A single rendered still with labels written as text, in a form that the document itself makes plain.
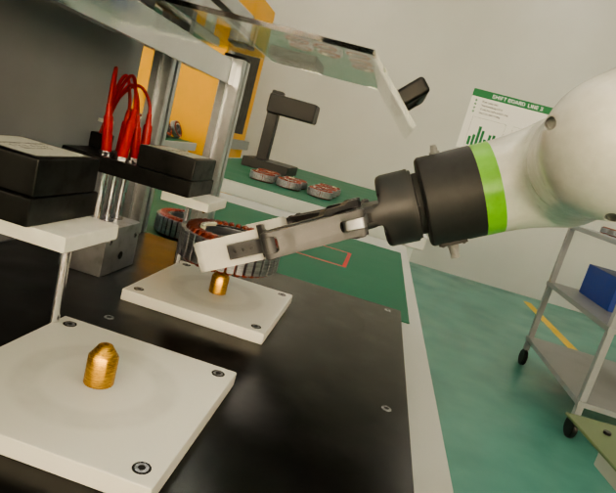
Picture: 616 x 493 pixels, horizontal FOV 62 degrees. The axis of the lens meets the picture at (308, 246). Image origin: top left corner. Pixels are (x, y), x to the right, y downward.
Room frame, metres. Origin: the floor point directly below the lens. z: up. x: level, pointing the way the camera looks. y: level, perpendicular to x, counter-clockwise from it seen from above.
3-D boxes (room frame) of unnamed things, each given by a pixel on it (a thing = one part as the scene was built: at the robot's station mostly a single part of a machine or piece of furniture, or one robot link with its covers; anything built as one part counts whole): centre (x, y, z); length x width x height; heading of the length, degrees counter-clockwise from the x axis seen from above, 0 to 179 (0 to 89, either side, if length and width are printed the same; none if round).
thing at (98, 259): (0.57, 0.23, 0.80); 0.08 x 0.05 x 0.06; 174
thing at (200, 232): (0.55, 0.08, 0.84); 0.11 x 0.11 x 0.04
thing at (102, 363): (0.31, 0.11, 0.80); 0.02 x 0.02 x 0.03
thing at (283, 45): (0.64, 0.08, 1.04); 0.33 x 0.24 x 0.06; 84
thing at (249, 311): (0.55, 0.08, 0.78); 0.15 x 0.15 x 0.01; 84
